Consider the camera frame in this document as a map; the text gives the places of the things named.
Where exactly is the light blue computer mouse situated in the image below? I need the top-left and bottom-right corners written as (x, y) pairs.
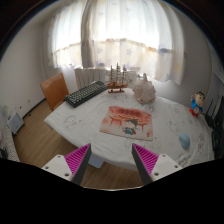
top-left (179, 133), bottom-right (190, 149)

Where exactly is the sheer white curtain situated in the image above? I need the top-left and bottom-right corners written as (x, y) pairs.
top-left (48, 0), bottom-right (185, 84)

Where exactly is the black mechanical keyboard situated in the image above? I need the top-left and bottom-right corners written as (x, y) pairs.
top-left (65, 81), bottom-right (106, 108)

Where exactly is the cartoon boy figurine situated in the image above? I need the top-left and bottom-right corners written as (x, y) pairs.
top-left (189, 91), bottom-right (205, 117)

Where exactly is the small white floor appliance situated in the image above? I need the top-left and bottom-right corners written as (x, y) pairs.
top-left (7, 113), bottom-right (24, 134)

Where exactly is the white patterned tablecloth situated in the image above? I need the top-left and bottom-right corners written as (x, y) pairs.
top-left (45, 89), bottom-right (214, 170)

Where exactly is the wooden model sailing ship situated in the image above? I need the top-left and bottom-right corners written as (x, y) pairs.
top-left (105, 65), bottom-right (128, 93)

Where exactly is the orange wooden chair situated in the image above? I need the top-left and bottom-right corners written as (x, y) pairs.
top-left (41, 73), bottom-right (69, 110)

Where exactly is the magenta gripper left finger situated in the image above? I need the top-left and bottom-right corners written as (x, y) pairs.
top-left (42, 144), bottom-right (92, 185)

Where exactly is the red cartoon mouse pad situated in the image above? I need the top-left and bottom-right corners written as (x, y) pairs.
top-left (100, 106), bottom-right (153, 141)

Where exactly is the white radiator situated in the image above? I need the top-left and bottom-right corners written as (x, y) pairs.
top-left (75, 68), bottom-right (137, 89)

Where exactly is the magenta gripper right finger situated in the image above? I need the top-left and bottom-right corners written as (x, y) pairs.
top-left (132, 144), bottom-right (182, 185)

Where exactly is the large white conch shell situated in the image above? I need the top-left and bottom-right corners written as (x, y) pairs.
top-left (133, 74), bottom-right (156, 104)

